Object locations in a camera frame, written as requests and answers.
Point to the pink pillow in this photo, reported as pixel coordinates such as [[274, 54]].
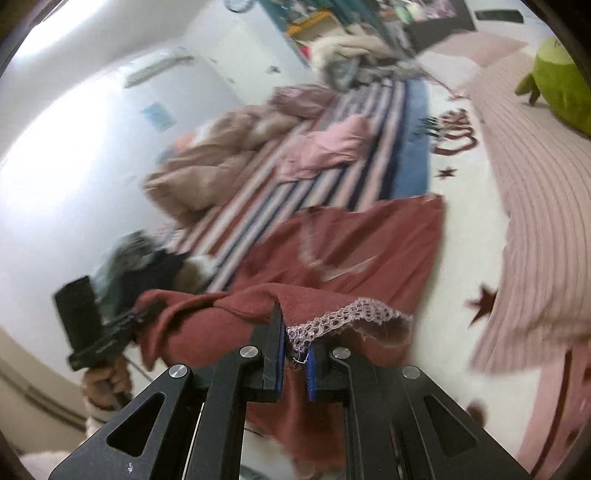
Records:
[[466, 57]]

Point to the person's left hand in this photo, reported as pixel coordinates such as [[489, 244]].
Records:
[[107, 379]]

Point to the pile of clothes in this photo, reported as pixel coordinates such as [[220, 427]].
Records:
[[351, 53]]

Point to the blue wall poster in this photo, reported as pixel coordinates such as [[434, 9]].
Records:
[[158, 117]]

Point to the dark headboard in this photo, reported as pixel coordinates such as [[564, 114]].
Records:
[[438, 25]]

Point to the white star-printed bed sheet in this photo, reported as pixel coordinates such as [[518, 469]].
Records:
[[461, 240]]

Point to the wall clock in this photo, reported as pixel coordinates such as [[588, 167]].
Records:
[[238, 4]]

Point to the green plush toy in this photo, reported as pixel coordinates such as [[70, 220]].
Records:
[[561, 83]]

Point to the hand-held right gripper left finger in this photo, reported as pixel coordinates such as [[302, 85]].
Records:
[[278, 364]]

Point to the pink ribbed blanket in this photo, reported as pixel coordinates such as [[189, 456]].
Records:
[[540, 194]]

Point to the tan comforter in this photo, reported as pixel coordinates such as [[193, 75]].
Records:
[[207, 152]]

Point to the red garment with lace trim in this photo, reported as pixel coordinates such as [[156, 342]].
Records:
[[360, 249]]

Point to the mauve crumpled cloth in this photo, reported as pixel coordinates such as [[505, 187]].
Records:
[[300, 101]]

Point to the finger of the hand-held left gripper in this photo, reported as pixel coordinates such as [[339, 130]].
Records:
[[148, 314]]

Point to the white air conditioner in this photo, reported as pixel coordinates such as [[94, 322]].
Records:
[[159, 69]]

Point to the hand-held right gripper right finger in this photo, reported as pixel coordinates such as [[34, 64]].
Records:
[[313, 371]]

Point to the dark cloth with fur trim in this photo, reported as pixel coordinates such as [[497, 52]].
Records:
[[171, 272]]

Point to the yellow shelf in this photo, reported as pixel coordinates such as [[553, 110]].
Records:
[[308, 24]]

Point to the pink crumpled cloth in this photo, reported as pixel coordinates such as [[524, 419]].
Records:
[[328, 147]]

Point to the striped blanket with blue edge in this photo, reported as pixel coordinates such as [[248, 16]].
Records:
[[355, 180]]

